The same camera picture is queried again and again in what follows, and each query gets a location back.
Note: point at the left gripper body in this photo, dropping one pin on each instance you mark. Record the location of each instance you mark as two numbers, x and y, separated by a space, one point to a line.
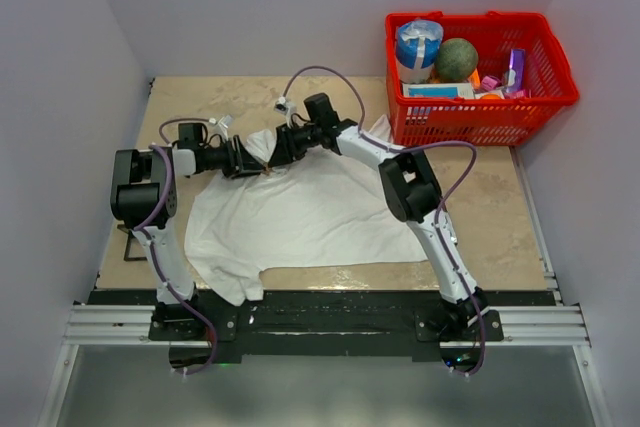
229 162

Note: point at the green round melon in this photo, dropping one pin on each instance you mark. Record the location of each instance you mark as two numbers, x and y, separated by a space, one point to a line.
456 60

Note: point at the orange fruit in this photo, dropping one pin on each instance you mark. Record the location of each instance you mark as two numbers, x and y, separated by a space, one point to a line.
493 95

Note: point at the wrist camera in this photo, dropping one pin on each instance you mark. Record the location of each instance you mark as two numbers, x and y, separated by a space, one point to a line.
285 106
221 125

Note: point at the blue white carton box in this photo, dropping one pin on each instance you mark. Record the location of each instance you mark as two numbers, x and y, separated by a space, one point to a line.
446 90

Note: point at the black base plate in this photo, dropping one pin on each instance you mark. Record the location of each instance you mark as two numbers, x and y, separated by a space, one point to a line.
320 322

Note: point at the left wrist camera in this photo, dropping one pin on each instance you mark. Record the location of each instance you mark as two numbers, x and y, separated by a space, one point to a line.
221 125

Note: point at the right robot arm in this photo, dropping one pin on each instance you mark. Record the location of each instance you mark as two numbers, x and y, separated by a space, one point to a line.
411 192

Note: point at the black square frame stand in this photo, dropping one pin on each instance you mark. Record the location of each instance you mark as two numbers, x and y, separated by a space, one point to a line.
130 238

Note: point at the pink small container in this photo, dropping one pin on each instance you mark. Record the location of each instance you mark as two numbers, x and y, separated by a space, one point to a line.
489 83

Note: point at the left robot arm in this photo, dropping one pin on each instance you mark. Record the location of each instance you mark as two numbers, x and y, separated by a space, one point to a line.
144 197

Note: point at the blue white wrapped roll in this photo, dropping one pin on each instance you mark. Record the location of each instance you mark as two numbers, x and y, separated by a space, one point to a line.
416 47

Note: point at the aluminium rail frame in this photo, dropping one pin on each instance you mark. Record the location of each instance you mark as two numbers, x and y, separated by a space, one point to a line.
540 373

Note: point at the white t-shirt garment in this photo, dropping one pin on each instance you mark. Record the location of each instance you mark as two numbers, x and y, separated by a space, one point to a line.
325 210

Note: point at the red plastic basket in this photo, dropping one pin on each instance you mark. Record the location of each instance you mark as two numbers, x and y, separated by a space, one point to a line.
547 81

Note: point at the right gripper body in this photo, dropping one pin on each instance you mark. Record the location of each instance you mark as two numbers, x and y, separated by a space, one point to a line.
294 141

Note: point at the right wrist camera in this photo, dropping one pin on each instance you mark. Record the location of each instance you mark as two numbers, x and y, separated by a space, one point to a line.
285 106

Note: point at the purple snack packet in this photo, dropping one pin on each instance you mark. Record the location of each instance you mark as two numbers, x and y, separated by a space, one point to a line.
514 75

